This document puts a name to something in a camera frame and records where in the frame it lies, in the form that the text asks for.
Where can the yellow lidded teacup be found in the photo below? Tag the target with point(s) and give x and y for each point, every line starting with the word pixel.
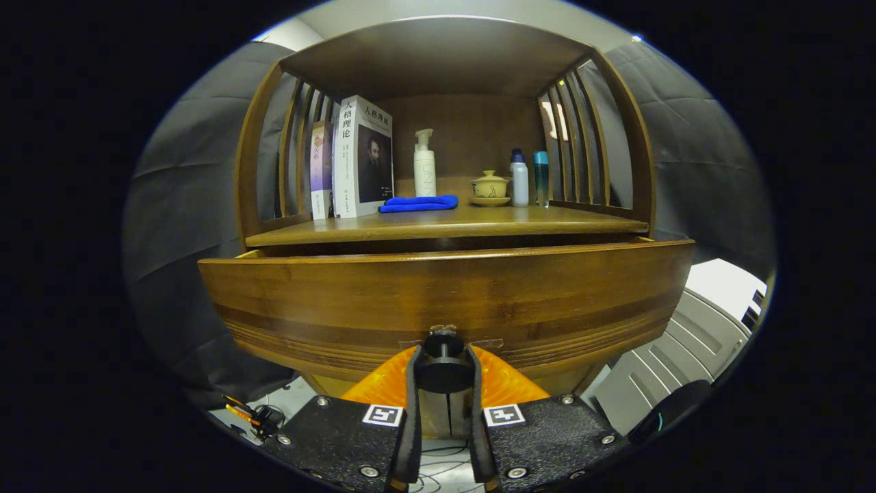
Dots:
pixel 490 186

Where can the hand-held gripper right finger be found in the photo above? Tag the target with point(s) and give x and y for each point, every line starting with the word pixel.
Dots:
pixel 477 411

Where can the thin purple book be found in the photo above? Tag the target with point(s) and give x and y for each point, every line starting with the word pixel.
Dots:
pixel 320 171

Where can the white pump bottle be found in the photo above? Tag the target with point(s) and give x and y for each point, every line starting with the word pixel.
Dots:
pixel 425 174

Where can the white bottle with blue cap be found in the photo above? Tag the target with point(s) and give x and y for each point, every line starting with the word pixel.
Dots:
pixel 520 181

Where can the folded blue cloth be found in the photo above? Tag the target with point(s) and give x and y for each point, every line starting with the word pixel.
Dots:
pixel 417 203

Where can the thick white portrait book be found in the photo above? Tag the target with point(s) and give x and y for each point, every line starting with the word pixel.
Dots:
pixel 373 157

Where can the wooden drawer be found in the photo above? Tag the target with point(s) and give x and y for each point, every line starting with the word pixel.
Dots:
pixel 445 294

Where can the black round object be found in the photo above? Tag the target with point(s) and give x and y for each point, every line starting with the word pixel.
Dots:
pixel 671 411

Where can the yellow saucer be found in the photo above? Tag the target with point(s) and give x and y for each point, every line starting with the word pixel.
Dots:
pixel 490 201

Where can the wooden cabinet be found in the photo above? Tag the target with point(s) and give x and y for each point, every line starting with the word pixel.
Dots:
pixel 465 130

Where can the wooden cabinet door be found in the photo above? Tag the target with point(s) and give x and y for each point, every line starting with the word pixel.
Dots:
pixel 433 414
pixel 460 414

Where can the wooden countertop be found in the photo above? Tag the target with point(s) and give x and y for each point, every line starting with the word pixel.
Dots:
pixel 445 222

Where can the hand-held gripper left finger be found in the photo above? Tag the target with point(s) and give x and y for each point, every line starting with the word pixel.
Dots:
pixel 413 411

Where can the teal slim bottle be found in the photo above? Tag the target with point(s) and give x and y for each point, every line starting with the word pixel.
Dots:
pixel 541 181

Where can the black and orange tool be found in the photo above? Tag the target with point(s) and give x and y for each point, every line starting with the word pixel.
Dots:
pixel 256 416

